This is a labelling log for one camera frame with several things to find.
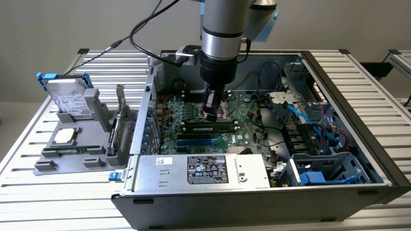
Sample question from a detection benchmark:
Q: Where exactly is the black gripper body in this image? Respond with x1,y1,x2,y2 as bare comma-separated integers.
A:
199,55,239,94

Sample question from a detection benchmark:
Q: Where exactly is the RAM stick with white label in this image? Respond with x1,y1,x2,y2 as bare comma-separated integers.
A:
183,121,241,133

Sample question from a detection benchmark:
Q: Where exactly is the green bare RAM stick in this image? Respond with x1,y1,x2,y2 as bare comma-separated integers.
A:
43,145,107,156

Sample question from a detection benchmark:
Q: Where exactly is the CPU socket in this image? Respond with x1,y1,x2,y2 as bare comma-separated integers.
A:
195,101,231,121

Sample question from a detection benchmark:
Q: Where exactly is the green Dell motherboard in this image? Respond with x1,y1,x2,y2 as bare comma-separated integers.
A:
159,89,281,167

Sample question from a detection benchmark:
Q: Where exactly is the blue expansion slot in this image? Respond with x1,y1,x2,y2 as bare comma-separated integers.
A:
175,140,215,147

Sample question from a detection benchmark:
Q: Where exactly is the grey metal drive cage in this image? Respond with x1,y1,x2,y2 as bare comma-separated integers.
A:
282,61,326,103

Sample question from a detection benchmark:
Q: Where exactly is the silver power supply unit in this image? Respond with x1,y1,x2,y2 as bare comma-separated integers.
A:
130,153,271,191

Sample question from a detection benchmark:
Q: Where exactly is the green graphics card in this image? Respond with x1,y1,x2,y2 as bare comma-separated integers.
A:
107,84,133,155

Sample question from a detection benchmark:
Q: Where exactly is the blue case latch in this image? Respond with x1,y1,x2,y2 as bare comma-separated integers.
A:
109,170,125,182

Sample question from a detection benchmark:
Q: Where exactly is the grey disk bay with blue rails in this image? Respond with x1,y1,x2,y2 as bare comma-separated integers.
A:
289,151,372,188

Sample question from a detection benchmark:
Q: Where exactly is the open black PC case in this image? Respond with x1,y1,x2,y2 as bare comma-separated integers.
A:
111,50,411,231

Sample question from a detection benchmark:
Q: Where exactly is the silver hard disk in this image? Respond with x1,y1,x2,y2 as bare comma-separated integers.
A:
45,76,90,116

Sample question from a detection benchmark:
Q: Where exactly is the silver CPU chip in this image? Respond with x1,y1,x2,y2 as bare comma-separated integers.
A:
53,128,79,145

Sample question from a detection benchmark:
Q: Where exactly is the grey parts rack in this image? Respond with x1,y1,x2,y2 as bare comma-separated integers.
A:
34,88,138,176

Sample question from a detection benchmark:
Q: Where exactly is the blue disk caddy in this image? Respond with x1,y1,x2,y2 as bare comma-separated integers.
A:
35,71,94,92

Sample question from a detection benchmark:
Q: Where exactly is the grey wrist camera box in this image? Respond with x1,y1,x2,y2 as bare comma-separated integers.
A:
175,45,203,66

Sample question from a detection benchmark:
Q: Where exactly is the short black arm cable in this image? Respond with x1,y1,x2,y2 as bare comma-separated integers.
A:
237,37,254,64

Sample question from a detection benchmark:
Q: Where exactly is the blue disk wire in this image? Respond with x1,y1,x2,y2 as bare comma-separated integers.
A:
281,102,329,156

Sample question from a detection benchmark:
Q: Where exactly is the black camera cable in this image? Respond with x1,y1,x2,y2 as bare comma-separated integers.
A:
130,0,183,67

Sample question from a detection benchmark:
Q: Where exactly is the black cable with metal plug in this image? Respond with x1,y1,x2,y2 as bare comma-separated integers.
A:
63,0,165,75

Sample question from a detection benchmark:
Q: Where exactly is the red disk wire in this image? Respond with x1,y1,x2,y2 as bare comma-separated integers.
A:
333,125,354,148

